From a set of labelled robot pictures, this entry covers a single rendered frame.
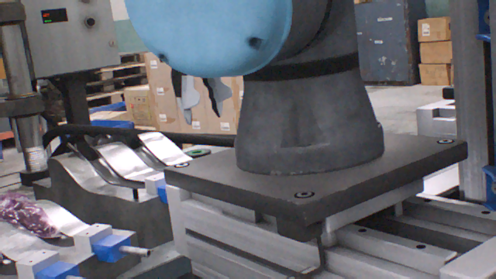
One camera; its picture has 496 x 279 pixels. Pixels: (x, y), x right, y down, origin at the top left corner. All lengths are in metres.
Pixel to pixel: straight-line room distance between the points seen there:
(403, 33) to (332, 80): 7.44
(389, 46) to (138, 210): 7.20
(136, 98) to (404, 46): 3.51
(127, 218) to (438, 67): 6.98
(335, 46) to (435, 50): 7.37
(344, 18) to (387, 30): 7.56
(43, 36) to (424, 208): 1.50
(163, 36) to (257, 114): 0.16
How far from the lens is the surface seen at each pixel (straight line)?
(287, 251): 0.58
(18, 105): 1.73
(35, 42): 1.90
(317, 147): 0.54
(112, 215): 1.16
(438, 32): 7.84
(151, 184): 1.09
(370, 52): 8.31
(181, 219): 0.73
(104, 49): 2.00
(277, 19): 0.41
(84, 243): 0.98
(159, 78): 5.72
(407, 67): 8.02
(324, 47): 0.55
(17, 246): 1.05
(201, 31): 0.41
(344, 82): 0.56
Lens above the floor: 1.19
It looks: 12 degrees down
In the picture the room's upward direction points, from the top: 7 degrees counter-clockwise
